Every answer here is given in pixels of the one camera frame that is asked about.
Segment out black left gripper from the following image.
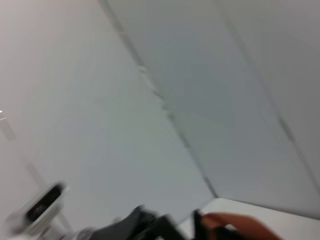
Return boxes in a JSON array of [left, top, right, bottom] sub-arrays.
[[96, 204, 191, 240]]

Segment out black bag with orange straps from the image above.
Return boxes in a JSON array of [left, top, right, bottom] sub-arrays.
[[193, 208, 285, 240]]

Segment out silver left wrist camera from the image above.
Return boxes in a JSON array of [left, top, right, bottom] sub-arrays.
[[4, 181, 70, 235]]

